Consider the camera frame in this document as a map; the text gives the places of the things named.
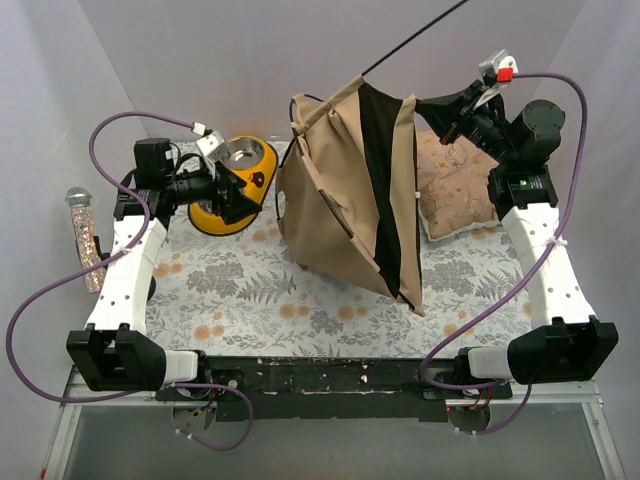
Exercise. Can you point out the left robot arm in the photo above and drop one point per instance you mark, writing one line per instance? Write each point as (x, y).
(112, 352)

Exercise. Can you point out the aluminium frame rail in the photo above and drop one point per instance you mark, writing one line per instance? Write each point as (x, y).
(555, 431)

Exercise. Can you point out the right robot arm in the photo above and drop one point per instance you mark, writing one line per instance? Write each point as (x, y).
(567, 342)

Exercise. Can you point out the yellow double pet bowl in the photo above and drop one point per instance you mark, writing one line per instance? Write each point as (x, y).
(244, 152)

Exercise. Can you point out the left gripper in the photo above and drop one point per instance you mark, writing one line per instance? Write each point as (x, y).
(226, 190)

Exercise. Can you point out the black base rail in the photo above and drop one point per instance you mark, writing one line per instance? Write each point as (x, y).
(326, 388)

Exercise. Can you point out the beige patterned pillow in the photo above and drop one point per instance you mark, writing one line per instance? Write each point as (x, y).
(453, 186)

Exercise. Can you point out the glitter toy microphone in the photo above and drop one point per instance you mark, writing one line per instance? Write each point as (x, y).
(79, 201)

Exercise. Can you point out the floral table mat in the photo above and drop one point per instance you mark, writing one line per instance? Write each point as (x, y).
(244, 295)

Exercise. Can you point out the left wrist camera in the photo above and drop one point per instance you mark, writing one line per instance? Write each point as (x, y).
(213, 149)

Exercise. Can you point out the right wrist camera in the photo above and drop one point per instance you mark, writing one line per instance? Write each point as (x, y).
(496, 71)

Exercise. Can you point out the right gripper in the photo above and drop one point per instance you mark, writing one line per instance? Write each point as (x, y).
(461, 112)

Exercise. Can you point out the beige fabric pet tent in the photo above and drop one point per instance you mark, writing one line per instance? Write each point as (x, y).
(360, 200)

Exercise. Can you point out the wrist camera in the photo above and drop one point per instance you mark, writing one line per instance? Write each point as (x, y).
(496, 71)
(213, 149)

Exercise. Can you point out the black microphone stand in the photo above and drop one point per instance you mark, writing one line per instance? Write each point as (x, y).
(104, 255)

